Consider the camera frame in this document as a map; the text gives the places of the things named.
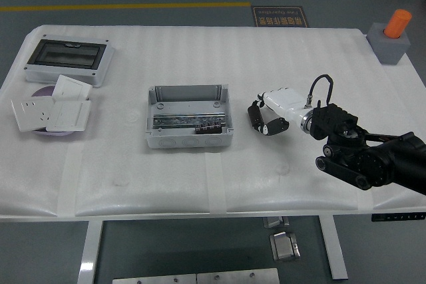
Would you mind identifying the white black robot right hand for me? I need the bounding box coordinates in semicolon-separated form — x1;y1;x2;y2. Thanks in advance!
247;87;309;136

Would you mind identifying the open grey junction box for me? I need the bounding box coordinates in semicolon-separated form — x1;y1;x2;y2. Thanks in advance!
144;84;234;149

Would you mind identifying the grey distribution box dark cover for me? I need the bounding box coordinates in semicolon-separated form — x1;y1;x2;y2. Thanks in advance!
23;33;116;88

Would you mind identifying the dark floor sign sticker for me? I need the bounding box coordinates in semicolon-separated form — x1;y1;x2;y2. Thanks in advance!
251;6;310;28

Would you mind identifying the white foam table mat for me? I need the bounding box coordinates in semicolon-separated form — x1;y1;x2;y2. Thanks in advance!
0;24;426;221

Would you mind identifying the grey foam block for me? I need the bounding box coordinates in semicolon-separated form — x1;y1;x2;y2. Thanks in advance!
367;22;411;65

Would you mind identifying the orange cylinder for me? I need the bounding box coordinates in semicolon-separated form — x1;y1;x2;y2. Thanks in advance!
383;9;413;39

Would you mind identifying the white table leg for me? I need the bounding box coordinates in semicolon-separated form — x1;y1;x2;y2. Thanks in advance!
318;214;349;281
77;220;105;284

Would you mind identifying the black table control panel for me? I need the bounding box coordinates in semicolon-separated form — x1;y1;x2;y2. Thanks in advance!
371;212;425;222

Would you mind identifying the silver metal plate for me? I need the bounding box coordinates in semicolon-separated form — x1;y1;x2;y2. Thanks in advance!
196;267;280;284
112;273;198;284

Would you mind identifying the purple round plate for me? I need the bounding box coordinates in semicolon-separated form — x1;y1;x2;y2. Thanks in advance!
31;86;91;138

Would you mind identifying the metal DIN rail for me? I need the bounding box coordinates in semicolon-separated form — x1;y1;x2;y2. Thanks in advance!
152;110;228;130

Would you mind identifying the small silver metal bracket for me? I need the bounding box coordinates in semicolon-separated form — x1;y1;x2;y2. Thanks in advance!
262;216;290;229

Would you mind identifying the large silver metal bracket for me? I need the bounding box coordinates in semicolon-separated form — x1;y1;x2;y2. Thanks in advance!
269;230;302;263

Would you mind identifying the white wall switch panel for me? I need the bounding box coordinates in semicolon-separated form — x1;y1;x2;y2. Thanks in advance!
52;74;93;101
45;100;92;132

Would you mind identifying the white wall socket panel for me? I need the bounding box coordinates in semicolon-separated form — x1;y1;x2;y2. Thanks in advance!
10;97;56;132

